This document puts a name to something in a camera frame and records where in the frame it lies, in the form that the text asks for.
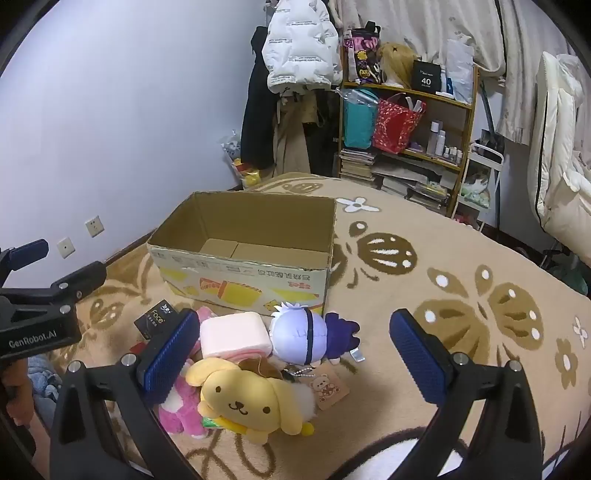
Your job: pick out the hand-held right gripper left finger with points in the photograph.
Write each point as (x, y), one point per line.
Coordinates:
(166, 355)

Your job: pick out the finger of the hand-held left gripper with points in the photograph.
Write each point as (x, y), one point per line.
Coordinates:
(28, 254)
(78, 281)

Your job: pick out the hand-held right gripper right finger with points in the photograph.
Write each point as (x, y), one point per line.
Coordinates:
(418, 355)

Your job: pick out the pink bear plush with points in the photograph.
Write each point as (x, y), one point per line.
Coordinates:
(180, 415)

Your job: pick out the pink cube plush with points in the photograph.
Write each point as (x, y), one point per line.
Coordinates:
(231, 332)

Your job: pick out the yellow dog plush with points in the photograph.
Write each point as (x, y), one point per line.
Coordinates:
(240, 397)

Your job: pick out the cardboard box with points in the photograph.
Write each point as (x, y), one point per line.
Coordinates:
(240, 281)

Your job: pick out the purple-haired doll plush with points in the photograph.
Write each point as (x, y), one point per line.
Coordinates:
(291, 337)

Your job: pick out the black tissue pack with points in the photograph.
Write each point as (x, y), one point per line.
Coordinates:
(154, 318)

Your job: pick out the blue patterned cloth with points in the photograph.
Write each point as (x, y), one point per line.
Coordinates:
(44, 381)

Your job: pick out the beige patterned rug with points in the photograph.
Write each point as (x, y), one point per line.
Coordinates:
(392, 286)

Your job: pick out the bear print hang tag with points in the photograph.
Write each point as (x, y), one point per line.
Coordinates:
(328, 391)

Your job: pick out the white and black plush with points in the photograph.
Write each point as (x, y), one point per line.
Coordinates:
(392, 457)

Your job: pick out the pile of papers and magazines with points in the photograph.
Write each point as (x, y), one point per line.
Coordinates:
(415, 182)

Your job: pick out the white trolley cart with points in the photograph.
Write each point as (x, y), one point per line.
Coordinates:
(480, 184)

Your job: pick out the stack of books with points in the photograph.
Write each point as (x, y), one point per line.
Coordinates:
(355, 166)

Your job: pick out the plastic bag of toys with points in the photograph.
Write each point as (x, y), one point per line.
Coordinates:
(240, 161)

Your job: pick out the white bottle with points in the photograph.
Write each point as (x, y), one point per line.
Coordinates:
(435, 138)

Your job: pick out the wooden shelf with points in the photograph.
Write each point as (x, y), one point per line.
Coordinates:
(466, 138)

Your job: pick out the red gift bag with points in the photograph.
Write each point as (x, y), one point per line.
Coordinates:
(395, 127)

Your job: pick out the teal bag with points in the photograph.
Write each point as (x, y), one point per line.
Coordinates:
(358, 122)

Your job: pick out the dark hanging garment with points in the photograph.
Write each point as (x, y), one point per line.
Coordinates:
(321, 134)

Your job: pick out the black coat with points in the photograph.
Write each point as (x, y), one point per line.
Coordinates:
(258, 115)

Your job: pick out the beige coat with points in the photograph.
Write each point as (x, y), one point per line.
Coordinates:
(291, 143)

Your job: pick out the black box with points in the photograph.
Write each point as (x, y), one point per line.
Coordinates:
(427, 78)

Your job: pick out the white plastic bag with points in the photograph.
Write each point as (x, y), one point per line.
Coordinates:
(459, 69)

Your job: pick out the blond wig head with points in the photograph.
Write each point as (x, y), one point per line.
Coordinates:
(397, 62)

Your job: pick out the patterned tote bag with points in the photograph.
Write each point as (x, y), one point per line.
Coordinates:
(362, 55)

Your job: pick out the cream curtain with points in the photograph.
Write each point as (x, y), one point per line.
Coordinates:
(508, 46)

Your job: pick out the white puffer jacket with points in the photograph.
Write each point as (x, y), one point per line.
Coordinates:
(300, 46)

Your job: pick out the white wall socket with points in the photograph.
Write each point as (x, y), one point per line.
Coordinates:
(66, 248)
(94, 226)

